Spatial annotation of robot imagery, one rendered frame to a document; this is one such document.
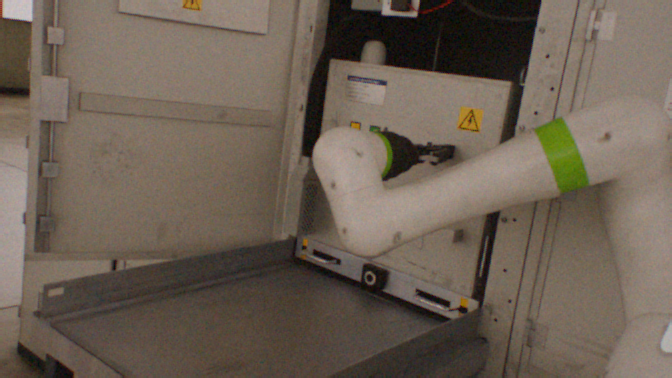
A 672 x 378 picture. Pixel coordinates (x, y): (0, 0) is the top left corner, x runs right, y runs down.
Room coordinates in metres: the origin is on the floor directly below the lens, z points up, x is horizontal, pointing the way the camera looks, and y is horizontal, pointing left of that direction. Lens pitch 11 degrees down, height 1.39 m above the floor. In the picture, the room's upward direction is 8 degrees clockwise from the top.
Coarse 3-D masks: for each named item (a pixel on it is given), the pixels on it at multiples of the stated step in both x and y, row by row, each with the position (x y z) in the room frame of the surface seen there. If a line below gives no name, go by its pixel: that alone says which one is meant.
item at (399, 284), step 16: (320, 256) 1.62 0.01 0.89; (336, 256) 1.59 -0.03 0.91; (352, 256) 1.56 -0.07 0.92; (336, 272) 1.58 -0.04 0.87; (352, 272) 1.55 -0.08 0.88; (400, 272) 1.47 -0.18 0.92; (384, 288) 1.49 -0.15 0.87; (400, 288) 1.46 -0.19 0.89; (416, 288) 1.44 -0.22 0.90; (432, 288) 1.41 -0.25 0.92; (448, 304) 1.38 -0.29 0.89; (480, 304) 1.35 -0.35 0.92
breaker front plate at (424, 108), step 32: (416, 96) 1.50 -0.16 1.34; (448, 96) 1.45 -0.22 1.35; (480, 96) 1.40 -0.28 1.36; (416, 128) 1.49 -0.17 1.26; (448, 128) 1.44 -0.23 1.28; (480, 128) 1.39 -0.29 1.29; (448, 160) 1.43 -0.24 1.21; (320, 224) 1.64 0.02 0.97; (480, 224) 1.37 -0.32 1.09; (384, 256) 1.51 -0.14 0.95; (416, 256) 1.46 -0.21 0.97; (448, 256) 1.41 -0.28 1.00; (448, 288) 1.40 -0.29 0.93
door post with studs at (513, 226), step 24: (552, 0) 1.32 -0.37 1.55; (576, 0) 1.29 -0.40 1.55; (552, 24) 1.31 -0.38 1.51; (552, 48) 1.31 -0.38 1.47; (528, 72) 1.34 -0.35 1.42; (552, 72) 1.30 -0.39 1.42; (528, 96) 1.33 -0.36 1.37; (552, 96) 1.30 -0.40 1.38; (528, 120) 1.32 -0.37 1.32; (504, 216) 1.33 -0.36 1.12; (528, 216) 1.30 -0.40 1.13; (504, 240) 1.32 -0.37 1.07; (504, 264) 1.31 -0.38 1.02; (504, 288) 1.31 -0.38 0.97; (504, 312) 1.30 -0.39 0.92; (504, 336) 1.30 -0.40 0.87
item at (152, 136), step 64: (64, 0) 1.50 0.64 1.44; (128, 0) 1.53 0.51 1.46; (192, 0) 1.59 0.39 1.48; (256, 0) 1.66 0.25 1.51; (64, 64) 1.50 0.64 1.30; (128, 64) 1.56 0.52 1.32; (192, 64) 1.62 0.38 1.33; (256, 64) 1.69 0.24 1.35; (64, 128) 1.50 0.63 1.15; (128, 128) 1.56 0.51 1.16; (192, 128) 1.63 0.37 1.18; (256, 128) 1.70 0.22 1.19; (64, 192) 1.51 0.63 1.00; (128, 192) 1.57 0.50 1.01; (192, 192) 1.63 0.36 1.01; (256, 192) 1.71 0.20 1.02; (64, 256) 1.48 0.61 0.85; (128, 256) 1.55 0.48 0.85
